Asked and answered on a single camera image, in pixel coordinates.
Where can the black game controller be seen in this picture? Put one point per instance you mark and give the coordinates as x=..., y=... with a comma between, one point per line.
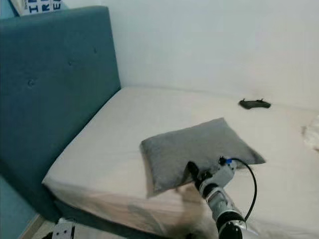
x=254, y=103

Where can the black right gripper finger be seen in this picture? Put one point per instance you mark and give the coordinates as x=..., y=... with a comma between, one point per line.
x=193, y=170

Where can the blue upholstered headboard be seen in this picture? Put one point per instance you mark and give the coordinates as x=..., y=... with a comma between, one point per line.
x=55, y=89

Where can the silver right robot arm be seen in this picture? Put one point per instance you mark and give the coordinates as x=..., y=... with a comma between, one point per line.
x=223, y=204

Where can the dark blue bed base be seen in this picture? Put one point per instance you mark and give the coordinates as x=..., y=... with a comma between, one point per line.
x=94, y=221

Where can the beige skirting board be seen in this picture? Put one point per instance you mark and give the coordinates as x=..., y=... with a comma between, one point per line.
x=33, y=228

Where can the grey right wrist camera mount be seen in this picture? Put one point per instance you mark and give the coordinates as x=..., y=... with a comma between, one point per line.
x=224, y=172

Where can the mattress with white sheet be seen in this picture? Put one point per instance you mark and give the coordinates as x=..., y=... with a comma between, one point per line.
x=129, y=124

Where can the grey pillow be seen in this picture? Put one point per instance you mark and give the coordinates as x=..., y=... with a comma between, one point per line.
x=199, y=144

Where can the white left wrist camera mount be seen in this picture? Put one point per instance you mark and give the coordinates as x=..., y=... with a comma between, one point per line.
x=62, y=230

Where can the white crumpled cloth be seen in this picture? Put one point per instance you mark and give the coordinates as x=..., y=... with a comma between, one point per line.
x=312, y=132

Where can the white box with blue letters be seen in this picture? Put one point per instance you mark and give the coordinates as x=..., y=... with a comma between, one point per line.
x=40, y=5

